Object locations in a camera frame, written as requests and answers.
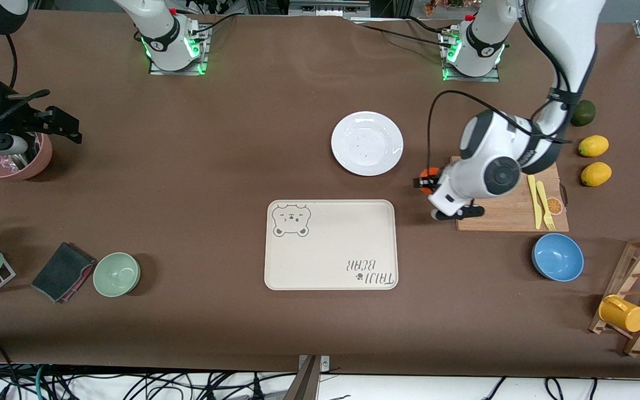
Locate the orange tomato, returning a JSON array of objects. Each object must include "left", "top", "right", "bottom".
[{"left": 419, "top": 166, "right": 441, "bottom": 194}]

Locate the white round plate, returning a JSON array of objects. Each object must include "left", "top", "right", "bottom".
[{"left": 331, "top": 111, "right": 404, "bottom": 177}]

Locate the metal scoop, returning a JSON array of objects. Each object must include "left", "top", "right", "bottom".
[{"left": 0, "top": 147, "right": 41, "bottom": 170}]

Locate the pink bowl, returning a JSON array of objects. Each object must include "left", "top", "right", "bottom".
[{"left": 0, "top": 132, "right": 53, "bottom": 181}]

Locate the wooden cutting board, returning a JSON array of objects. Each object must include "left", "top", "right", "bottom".
[{"left": 451, "top": 156, "right": 569, "bottom": 232}]

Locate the cream bear print tray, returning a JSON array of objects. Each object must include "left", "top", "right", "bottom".
[{"left": 264, "top": 199, "right": 398, "bottom": 291}]

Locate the yellow plastic knife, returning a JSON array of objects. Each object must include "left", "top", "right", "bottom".
[{"left": 527, "top": 174, "right": 543, "bottom": 230}]

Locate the yellow plastic fork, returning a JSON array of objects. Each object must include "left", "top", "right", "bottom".
[{"left": 536, "top": 181, "right": 556, "bottom": 231}]

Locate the folded grey cloth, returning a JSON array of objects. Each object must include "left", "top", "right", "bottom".
[{"left": 31, "top": 242, "right": 97, "bottom": 304}]

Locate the blue bowl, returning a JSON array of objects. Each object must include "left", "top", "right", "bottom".
[{"left": 532, "top": 233, "right": 584, "bottom": 282}]

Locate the pale green bowl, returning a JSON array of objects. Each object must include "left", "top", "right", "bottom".
[{"left": 93, "top": 252, "right": 141, "bottom": 298}]

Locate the yellow lemon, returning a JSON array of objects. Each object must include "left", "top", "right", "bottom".
[
  {"left": 578, "top": 135, "right": 609, "bottom": 158},
  {"left": 581, "top": 162, "right": 612, "bottom": 187}
]

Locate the dark green lime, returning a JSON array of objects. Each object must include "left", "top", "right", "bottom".
[{"left": 570, "top": 100, "right": 596, "bottom": 127}]

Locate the wooden mug rack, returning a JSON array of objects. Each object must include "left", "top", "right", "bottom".
[{"left": 589, "top": 235, "right": 640, "bottom": 357}]

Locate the yellow mug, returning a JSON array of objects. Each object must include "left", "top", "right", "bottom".
[{"left": 598, "top": 294, "right": 640, "bottom": 333}]

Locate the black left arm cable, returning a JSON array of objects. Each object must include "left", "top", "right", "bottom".
[{"left": 427, "top": 91, "right": 572, "bottom": 167}]

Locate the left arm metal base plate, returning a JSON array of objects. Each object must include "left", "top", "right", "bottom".
[{"left": 441, "top": 31, "right": 502, "bottom": 83}]

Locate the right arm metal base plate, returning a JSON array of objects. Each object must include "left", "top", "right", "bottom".
[{"left": 148, "top": 24, "right": 210, "bottom": 76}]

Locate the black table cable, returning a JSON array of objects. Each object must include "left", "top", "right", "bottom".
[{"left": 348, "top": 17, "right": 455, "bottom": 48}]

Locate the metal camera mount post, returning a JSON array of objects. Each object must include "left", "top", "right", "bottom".
[{"left": 297, "top": 355, "right": 331, "bottom": 400}]

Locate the green floor cable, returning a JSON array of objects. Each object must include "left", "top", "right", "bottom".
[{"left": 34, "top": 365, "right": 49, "bottom": 400}]

